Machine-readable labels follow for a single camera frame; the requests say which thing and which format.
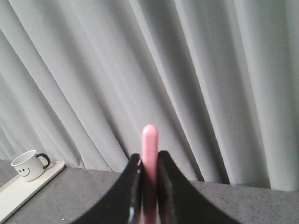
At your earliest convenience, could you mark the white smiley face mug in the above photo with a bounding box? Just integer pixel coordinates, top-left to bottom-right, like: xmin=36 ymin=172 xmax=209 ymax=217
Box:
xmin=11 ymin=150 xmax=51 ymax=182

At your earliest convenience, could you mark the grey pleated curtain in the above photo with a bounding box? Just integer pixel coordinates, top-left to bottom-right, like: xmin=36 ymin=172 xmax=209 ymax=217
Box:
xmin=0 ymin=0 xmax=299 ymax=191

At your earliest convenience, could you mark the pink chopstick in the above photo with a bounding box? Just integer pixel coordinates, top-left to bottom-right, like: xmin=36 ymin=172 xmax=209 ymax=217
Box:
xmin=142 ymin=125 xmax=158 ymax=224

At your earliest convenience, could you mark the cream rectangular tray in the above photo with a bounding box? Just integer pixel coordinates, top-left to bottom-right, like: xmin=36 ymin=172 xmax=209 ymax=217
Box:
xmin=0 ymin=161 xmax=65 ymax=223

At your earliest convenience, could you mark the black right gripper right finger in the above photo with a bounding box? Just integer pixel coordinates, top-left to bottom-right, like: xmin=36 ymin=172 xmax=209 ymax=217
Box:
xmin=157 ymin=151 xmax=238 ymax=224

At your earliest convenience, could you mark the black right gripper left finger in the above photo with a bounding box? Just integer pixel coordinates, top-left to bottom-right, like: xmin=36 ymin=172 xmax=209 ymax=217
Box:
xmin=73 ymin=154 xmax=143 ymax=224

